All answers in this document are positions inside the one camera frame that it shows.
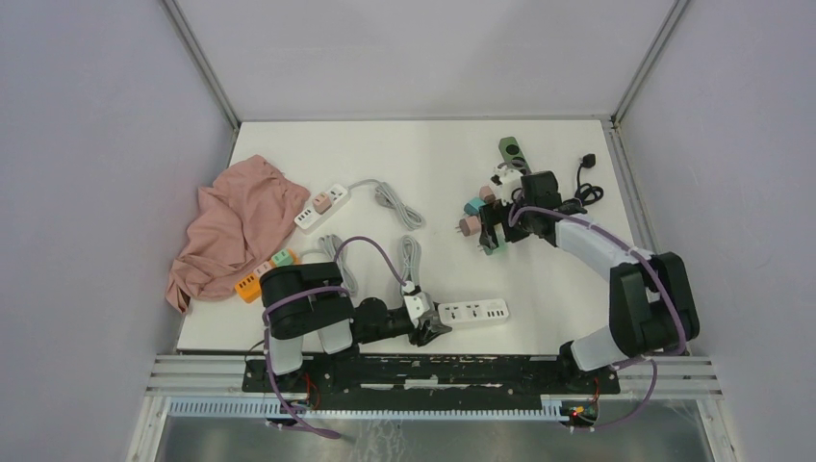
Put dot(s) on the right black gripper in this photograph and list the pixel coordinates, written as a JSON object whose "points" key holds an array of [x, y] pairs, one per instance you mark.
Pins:
{"points": [[492, 215]]}

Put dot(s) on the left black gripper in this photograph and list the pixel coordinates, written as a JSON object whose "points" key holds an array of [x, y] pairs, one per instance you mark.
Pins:
{"points": [[430, 330]]}

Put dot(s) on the pink charger plug end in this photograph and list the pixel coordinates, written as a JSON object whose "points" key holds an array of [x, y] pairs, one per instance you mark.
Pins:
{"points": [[487, 195]]}

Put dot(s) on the teal usb charger plug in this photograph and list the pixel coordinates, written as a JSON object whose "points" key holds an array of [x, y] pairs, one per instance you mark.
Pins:
{"points": [[473, 206]]}

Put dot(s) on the pink charger plug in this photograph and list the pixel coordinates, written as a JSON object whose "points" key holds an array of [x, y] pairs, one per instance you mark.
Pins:
{"points": [[469, 226]]}

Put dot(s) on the green power strip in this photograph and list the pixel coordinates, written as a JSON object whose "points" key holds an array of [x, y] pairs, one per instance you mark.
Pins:
{"points": [[512, 155]]}

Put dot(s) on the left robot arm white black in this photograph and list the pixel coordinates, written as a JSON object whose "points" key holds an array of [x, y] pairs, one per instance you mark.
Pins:
{"points": [[309, 298]]}

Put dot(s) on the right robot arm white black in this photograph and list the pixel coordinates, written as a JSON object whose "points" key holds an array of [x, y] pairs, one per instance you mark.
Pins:
{"points": [[651, 310]]}

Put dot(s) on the orange power strip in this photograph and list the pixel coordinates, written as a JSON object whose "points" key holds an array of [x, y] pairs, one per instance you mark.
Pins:
{"points": [[249, 288]]}

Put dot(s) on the pink cloth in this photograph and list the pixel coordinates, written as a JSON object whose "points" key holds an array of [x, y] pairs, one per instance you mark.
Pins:
{"points": [[244, 217]]}

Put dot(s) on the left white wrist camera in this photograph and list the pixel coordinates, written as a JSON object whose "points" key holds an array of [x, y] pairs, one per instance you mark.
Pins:
{"points": [[418, 304]]}

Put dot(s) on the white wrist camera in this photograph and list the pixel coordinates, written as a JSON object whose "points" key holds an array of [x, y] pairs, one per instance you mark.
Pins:
{"points": [[418, 304], [505, 181]]}

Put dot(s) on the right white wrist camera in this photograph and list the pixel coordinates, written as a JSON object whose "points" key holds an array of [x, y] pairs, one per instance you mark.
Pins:
{"points": [[505, 181]]}

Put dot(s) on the black mounting base plate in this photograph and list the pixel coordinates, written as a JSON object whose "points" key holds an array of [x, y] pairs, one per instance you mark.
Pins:
{"points": [[430, 382]]}

